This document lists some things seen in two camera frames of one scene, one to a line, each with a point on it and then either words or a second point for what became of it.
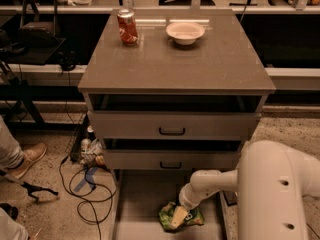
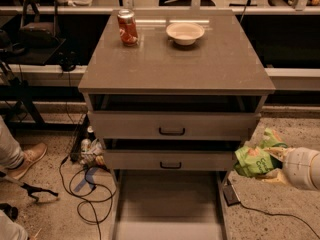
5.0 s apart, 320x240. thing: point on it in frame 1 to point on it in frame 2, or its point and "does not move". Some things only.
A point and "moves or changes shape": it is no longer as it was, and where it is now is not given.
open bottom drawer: [137, 196] does not move
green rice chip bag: [165, 216] moves or changes shape
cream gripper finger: [178, 217] to [278, 152]
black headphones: [67, 61] does not move
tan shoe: [30, 156] does not move
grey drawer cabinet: [170, 92] does not move
